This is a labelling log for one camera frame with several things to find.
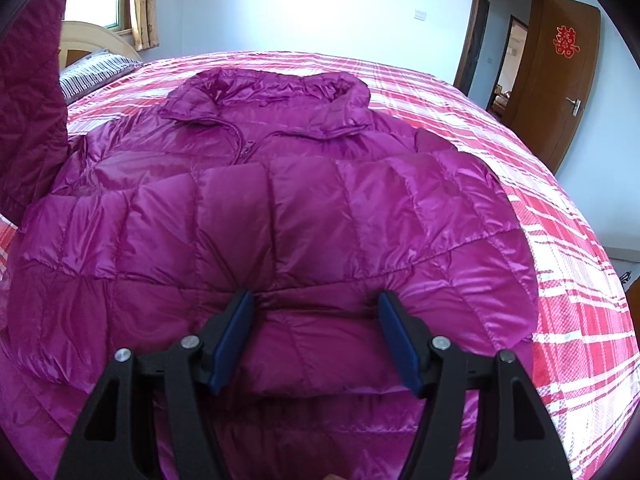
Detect beige wooden headboard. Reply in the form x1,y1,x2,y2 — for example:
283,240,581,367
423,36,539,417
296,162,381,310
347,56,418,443
59,20,141,71

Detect purple down jacket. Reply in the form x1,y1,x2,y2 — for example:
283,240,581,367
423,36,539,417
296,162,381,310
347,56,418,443
0,71,541,480

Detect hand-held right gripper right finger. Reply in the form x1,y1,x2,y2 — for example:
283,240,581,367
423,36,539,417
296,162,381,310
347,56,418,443
377,290,573,480

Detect yellow curtain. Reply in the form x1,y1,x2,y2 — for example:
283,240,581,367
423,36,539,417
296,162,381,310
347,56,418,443
129,0,160,52

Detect brown door frame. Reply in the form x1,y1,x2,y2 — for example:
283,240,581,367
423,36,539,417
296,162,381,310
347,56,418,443
452,0,551,96

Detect red white plaid blanket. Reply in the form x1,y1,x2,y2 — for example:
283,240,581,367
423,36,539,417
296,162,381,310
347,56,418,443
0,51,632,480

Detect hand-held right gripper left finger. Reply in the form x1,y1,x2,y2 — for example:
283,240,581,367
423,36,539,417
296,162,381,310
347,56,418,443
52,289,256,480

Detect striped pillow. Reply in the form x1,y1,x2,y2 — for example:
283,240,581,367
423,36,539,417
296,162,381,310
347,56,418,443
59,51,143,101

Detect brown wooden door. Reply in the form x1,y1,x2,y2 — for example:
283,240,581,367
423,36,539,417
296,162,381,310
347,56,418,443
505,0,602,176

